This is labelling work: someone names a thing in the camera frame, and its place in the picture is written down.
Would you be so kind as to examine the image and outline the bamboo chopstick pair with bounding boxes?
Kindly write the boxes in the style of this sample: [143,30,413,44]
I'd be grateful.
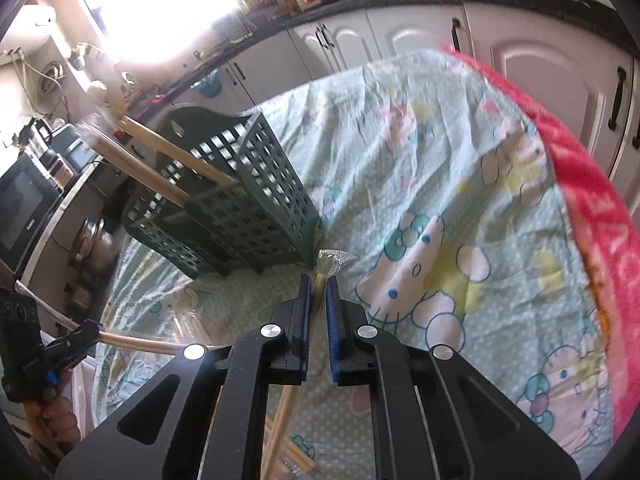
[14,282,231,356]
[260,249,357,479]
[115,116,240,188]
[265,416,317,471]
[76,122,190,206]
[172,311,212,346]

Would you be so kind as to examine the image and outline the left human hand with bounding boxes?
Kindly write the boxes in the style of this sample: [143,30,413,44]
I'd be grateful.
[23,396,81,454]

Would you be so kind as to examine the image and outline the stacked steel pots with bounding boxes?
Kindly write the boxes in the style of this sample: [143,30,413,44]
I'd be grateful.
[67,218,118,278]

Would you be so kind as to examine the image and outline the black microwave oven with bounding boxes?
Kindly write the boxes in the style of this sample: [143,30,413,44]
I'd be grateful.
[0,153,62,275]

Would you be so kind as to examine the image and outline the blue plastic box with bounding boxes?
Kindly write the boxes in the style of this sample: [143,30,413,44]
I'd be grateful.
[50,124,98,174]

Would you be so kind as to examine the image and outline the dark green utensil basket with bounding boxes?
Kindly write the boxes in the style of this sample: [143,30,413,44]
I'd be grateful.
[122,104,319,278]

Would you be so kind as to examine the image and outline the cartoon print tablecloth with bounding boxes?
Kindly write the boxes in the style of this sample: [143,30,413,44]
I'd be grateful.
[101,51,613,479]

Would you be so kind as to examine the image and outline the pink fleece blanket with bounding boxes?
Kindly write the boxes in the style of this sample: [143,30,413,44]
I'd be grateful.
[444,48,639,440]

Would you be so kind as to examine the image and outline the blue hanging cabinet bin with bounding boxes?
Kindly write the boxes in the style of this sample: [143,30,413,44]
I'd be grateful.
[193,70,222,99]

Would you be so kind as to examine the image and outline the white lower cabinets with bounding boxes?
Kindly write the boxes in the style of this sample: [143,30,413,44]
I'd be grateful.
[179,1,640,191]

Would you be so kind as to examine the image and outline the black countertop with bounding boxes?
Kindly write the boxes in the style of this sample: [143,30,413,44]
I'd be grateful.
[130,0,639,117]

